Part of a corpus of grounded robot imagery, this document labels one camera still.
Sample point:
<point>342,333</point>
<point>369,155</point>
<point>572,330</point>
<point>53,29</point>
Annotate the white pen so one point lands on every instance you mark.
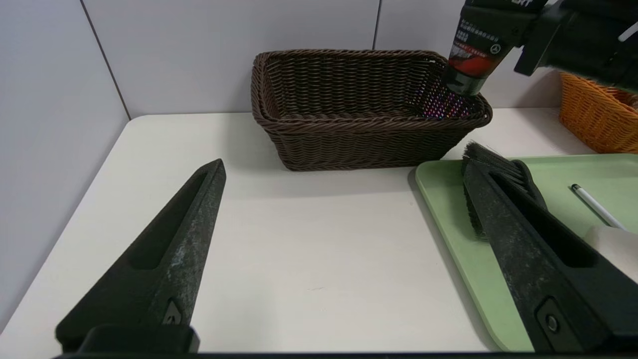
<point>595,205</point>

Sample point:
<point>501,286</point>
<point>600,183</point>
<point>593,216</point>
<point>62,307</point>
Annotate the white sponge block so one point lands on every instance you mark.
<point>618,249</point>

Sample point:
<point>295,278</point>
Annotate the light green plastic tray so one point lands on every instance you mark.
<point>458,249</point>

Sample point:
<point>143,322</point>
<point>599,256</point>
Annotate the dark brown wicker basket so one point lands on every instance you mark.
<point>349,139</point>

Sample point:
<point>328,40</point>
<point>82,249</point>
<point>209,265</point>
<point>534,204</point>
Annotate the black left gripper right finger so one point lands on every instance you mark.
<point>548,279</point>

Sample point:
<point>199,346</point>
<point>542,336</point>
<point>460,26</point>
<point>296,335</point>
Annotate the orange wicker basket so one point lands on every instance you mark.
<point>598,119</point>

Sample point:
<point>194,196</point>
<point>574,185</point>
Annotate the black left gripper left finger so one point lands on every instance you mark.
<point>164,279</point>

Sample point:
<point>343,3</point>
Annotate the black face wash tube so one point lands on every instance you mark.
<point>478,55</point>

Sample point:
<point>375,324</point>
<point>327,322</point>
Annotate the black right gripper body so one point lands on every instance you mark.
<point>583,40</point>

